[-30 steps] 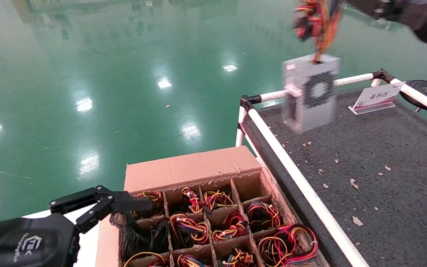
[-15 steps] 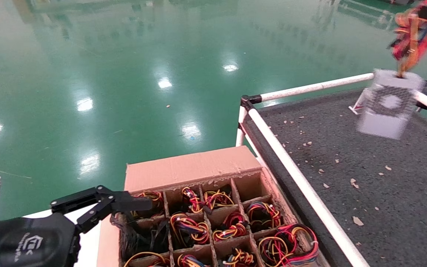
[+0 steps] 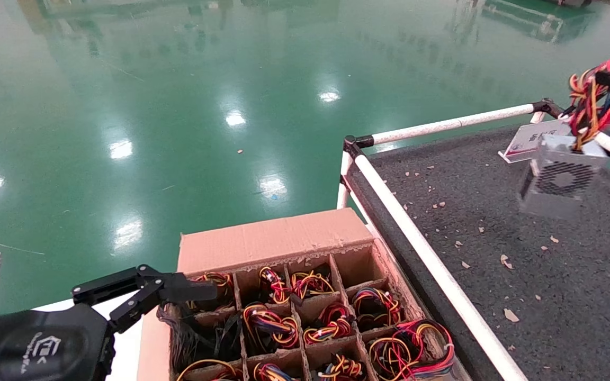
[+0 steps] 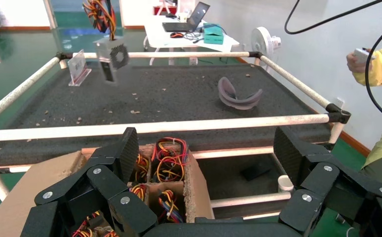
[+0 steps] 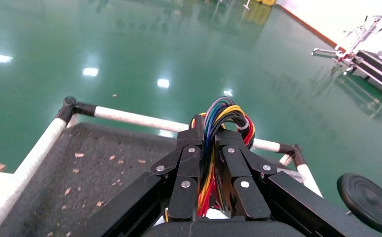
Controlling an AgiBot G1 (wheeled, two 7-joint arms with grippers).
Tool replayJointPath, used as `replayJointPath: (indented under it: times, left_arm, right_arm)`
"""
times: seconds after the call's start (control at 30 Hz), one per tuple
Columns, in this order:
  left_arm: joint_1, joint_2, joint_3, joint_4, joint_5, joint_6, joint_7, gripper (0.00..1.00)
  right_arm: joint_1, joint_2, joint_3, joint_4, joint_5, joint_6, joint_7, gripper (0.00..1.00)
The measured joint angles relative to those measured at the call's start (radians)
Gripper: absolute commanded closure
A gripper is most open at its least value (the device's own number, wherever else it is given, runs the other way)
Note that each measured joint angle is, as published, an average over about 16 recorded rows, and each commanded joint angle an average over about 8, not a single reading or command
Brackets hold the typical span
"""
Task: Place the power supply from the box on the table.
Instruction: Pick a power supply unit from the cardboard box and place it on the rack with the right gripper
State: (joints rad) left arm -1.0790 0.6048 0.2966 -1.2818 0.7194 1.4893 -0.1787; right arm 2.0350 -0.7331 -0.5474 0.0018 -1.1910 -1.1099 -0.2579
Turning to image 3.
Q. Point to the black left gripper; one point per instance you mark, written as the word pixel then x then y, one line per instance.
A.
pixel 35 344

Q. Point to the brown cardboard box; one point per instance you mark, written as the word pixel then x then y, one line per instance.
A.
pixel 273 241

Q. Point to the black pipe corner connector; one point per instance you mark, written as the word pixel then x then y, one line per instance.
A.
pixel 548 107
pixel 355 144

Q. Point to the acrylic sign with white card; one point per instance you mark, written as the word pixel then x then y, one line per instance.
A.
pixel 522 143

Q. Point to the cardboard divider grid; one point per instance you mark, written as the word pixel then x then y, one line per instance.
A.
pixel 278 355

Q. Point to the dark grey table mat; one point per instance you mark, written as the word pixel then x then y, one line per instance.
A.
pixel 495 222

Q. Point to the white table leg pipe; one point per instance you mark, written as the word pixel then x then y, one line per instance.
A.
pixel 344 180

